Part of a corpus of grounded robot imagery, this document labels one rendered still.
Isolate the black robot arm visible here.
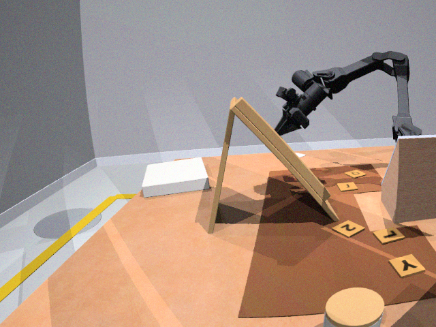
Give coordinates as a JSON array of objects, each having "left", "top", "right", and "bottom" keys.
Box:
[{"left": 276, "top": 51, "right": 422, "bottom": 142}]

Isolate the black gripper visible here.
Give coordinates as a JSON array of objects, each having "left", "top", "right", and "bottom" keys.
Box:
[{"left": 275, "top": 93, "right": 317, "bottom": 136}]

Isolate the grey cylindrical canister with tan lid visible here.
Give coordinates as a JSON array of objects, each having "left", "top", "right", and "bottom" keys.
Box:
[{"left": 323, "top": 287, "right": 384, "bottom": 327}]

